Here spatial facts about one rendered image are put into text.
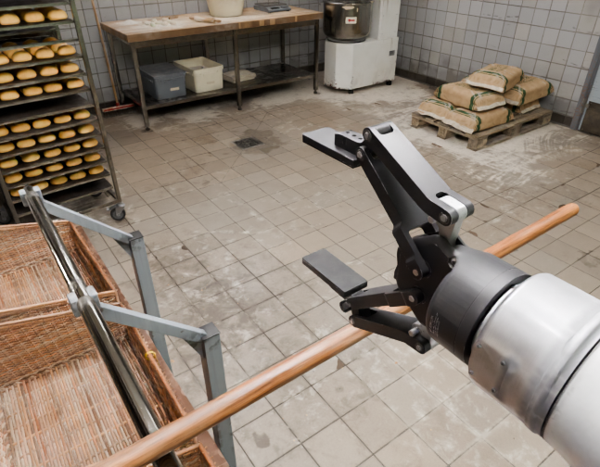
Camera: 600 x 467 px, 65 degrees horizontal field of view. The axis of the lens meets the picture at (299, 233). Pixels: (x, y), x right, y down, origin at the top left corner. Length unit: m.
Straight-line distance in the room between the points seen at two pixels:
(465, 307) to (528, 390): 0.06
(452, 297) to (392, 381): 1.94
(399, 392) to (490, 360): 1.92
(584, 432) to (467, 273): 0.11
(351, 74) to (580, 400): 5.68
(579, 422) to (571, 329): 0.05
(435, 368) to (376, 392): 0.32
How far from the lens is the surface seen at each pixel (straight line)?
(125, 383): 0.74
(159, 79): 5.09
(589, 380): 0.30
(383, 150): 0.36
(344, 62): 5.87
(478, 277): 0.33
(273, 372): 0.67
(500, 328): 0.31
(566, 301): 0.32
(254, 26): 5.30
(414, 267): 0.36
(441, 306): 0.33
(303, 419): 2.10
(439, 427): 2.16
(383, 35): 6.17
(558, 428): 0.31
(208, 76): 5.30
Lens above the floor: 1.72
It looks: 33 degrees down
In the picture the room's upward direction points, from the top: straight up
